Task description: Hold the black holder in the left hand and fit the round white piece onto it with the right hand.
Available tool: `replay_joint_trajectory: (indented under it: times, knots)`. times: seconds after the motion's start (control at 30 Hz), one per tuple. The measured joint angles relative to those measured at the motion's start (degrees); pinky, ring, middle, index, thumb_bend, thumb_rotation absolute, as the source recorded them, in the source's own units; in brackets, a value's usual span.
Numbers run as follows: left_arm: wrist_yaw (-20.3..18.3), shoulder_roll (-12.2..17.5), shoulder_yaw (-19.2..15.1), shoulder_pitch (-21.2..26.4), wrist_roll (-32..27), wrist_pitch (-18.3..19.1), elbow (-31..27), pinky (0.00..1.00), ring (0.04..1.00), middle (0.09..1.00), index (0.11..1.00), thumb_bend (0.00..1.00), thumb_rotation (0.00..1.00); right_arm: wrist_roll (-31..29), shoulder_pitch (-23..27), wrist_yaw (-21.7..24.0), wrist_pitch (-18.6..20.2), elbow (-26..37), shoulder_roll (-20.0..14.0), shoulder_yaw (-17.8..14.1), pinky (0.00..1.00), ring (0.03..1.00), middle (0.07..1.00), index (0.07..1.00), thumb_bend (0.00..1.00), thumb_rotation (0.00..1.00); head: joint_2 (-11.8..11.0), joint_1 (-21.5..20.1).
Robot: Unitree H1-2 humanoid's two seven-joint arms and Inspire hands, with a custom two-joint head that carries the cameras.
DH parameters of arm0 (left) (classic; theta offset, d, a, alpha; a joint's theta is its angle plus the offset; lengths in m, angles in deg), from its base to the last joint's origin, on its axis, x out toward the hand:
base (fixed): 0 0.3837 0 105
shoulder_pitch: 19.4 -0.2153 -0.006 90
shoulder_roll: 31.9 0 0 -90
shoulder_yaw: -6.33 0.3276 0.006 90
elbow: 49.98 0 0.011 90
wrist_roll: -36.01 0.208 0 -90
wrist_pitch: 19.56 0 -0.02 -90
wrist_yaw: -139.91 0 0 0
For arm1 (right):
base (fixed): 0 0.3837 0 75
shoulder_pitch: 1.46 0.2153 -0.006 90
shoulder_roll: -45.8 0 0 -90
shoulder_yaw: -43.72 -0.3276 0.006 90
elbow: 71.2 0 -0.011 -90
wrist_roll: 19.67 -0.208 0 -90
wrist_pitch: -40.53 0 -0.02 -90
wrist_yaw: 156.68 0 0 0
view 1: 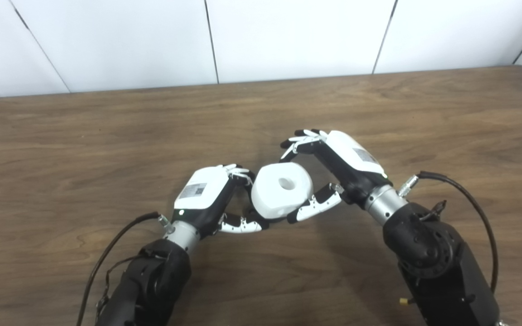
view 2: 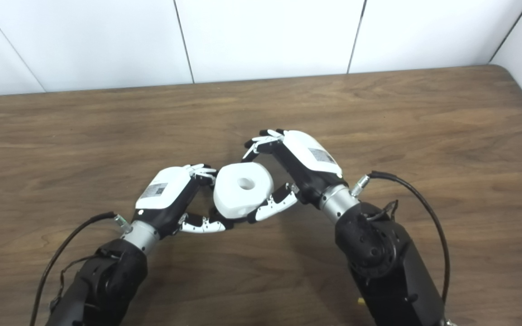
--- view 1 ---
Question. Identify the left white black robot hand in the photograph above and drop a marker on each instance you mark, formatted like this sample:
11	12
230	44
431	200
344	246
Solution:
204	194

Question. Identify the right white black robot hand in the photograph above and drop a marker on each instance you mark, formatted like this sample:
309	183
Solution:
356	167

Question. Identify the black flanged holder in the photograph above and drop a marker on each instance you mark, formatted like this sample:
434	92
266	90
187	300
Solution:
248	212

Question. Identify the round white piece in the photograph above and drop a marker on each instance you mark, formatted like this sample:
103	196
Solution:
274	194

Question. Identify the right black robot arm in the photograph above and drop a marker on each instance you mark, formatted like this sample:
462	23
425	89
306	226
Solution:
437	262

